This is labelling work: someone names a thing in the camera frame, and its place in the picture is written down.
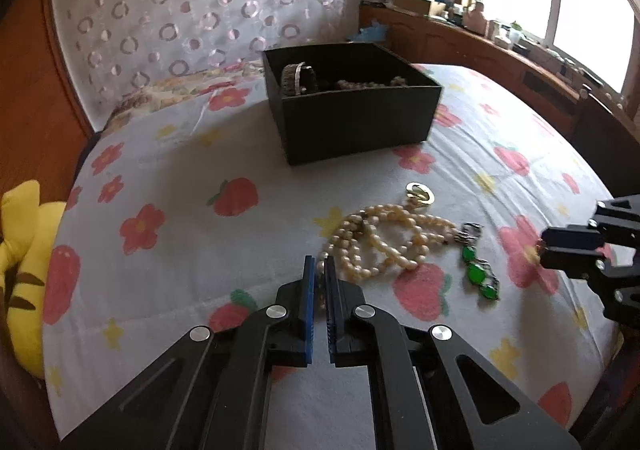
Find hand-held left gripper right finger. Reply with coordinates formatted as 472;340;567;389
322;256;584;450

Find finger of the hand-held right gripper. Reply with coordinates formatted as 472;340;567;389
542;197;640;252
539;249;640;327

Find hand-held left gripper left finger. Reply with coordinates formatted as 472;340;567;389
60;255;321;450

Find silver green stone bracelet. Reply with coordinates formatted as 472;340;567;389
457;222;501;302

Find pearl necklace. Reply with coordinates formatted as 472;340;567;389
324;204;458;283

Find black square storage box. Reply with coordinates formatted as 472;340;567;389
261;42;444;167

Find wide silver bangle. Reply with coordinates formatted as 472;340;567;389
280;61;319;96

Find dark wooden chair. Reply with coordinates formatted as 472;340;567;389
570;85;640;201

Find wooden cabinet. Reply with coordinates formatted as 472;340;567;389
359;5;601;141

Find window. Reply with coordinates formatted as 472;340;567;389
457;0;640;96

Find pink kettle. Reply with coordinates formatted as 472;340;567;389
462;0;488;34

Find floral blanket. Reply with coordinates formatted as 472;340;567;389
107;62;266;126

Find cardboard box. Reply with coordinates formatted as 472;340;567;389
392;0;447;17

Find blue plastic bag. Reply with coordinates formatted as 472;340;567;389
350;20;391;43

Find yellow plush toy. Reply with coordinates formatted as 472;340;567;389
0;180;68;378

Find wooden slatted wardrobe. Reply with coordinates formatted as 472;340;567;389
0;0;96;211

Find gold and white ring pendant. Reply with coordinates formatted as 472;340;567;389
406;182;436;206

